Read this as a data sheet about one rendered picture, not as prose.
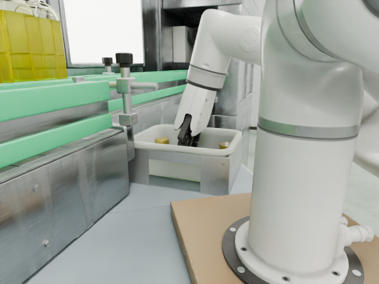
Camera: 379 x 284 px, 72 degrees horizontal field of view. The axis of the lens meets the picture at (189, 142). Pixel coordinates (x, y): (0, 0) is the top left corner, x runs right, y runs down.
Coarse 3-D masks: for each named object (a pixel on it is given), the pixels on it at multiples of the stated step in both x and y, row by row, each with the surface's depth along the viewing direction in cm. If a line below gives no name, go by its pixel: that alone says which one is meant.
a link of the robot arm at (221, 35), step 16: (208, 16) 46; (224, 16) 45; (240, 16) 44; (256, 16) 43; (208, 32) 46; (224, 32) 44; (240, 32) 43; (256, 32) 41; (208, 48) 47; (224, 48) 46; (240, 48) 43; (256, 48) 42; (192, 64) 50; (208, 64) 48; (224, 64) 49
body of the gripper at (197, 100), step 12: (192, 84) 50; (192, 96) 49; (204, 96) 49; (180, 108) 51; (192, 108) 50; (204, 108) 50; (180, 120) 51; (192, 120) 50; (204, 120) 53; (192, 132) 51
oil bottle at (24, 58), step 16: (0, 0) 37; (16, 0) 39; (0, 16) 37; (16, 16) 39; (32, 16) 41; (16, 32) 39; (32, 32) 41; (16, 48) 39; (32, 48) 41; (16, 64) 39; (32, 64) 42; (16, 80) 40; (32, 80) 42
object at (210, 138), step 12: (144, 132) 60; (156, 132) 66; (168, 132) 67; (204, 132) 64; (216, 132) 63; (228, 132) 62; (240, 132) 60; (144, 144) 52; (156, 144) 51; (168, 144) 51; (204, 144) 65; (216, 144) 64
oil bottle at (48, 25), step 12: (36, 0) 44; (36, 12) 42; (48, 12) 44; (36, 24) 43; (48, 24) 44; (60, 24) 47; (48, 36) 45; (60, 36) 47; (48, 48) 45; (60, 48) 47; (48, 60) 45; (60, 60) 48; (48, 72) 45; (60, 72) 48
